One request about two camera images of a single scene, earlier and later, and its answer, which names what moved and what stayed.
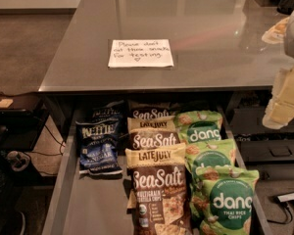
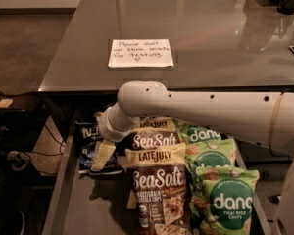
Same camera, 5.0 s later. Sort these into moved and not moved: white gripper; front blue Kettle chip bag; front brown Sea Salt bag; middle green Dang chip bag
Moved: white gripper
Not moved: front blue Kettle chip bag; front brown Sea Salt bag; middle green Dang chip bag
